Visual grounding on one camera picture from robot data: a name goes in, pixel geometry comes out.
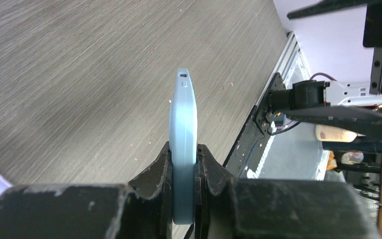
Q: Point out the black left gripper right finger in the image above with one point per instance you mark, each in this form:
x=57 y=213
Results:
x=228 y=207

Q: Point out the aluminium frame rail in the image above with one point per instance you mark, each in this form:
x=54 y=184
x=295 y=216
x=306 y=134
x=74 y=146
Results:
x=291 y=60

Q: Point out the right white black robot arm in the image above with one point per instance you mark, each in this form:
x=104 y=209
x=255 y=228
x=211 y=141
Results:
x=342 y=38

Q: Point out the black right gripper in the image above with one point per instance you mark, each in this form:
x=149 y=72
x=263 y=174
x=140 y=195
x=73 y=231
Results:
x=355 y=119

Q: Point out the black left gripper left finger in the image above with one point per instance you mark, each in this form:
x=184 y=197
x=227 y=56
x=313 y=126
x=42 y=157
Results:
x=138 y=209

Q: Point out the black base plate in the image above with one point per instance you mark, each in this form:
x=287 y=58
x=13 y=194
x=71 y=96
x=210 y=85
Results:
x=250 y=149

